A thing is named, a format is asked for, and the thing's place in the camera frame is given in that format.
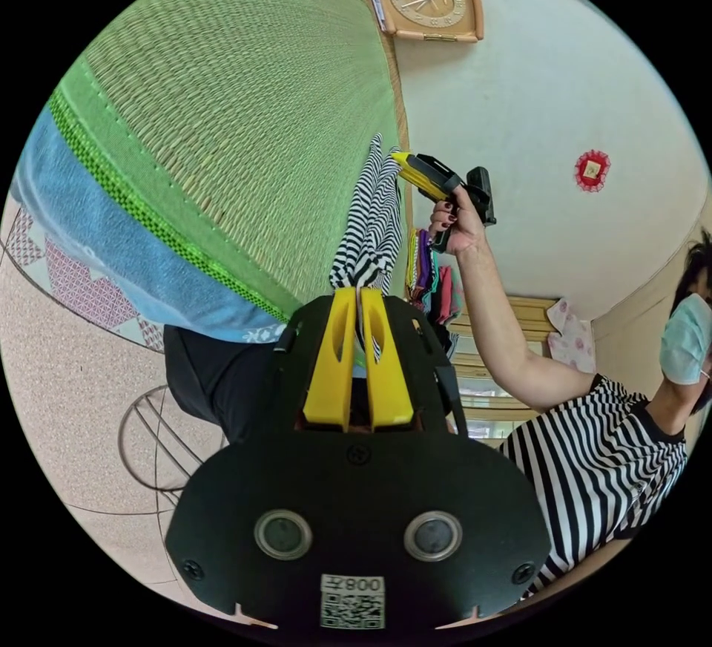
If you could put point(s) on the window with wooden frame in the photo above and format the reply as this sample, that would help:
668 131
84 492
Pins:
500 318

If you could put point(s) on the white floral cloth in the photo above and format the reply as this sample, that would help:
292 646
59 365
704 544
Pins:
572 335

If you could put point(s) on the person's right forearm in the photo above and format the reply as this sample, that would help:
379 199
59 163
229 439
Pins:
503 324

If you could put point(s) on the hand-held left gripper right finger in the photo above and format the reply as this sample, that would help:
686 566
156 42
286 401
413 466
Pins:
389 385

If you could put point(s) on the red round wall ornament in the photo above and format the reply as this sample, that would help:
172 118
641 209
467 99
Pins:
593 170

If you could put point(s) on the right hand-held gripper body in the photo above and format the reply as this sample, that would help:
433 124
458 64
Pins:
445 177

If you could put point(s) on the person's body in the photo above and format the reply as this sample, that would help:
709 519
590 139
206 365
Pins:
601 463

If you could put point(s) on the black and white striped t-shirt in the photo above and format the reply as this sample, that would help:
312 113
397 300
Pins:
371 224

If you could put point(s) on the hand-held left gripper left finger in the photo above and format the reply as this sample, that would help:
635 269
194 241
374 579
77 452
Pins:
329 374

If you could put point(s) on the bed with green woven mat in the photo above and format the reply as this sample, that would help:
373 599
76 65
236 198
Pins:
233 101

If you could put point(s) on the person's right hand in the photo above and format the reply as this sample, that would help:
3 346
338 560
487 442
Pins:
466 227

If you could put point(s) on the pile of clothes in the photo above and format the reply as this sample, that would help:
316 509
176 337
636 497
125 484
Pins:
431 280

